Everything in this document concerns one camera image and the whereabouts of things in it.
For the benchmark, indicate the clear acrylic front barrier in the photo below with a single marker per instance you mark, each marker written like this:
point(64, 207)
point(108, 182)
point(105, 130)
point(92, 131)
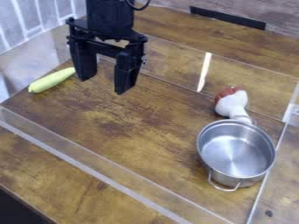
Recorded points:
point(164, 201)

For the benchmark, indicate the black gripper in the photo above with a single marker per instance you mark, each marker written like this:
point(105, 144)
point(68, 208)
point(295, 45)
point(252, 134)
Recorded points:
point(109, 22)

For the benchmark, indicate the stainless steel pot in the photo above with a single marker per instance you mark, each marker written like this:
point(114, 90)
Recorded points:
point(237, 154)

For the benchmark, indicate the red white toy mushroom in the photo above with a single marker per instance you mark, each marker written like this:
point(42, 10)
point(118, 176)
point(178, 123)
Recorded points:
point(231, 101)

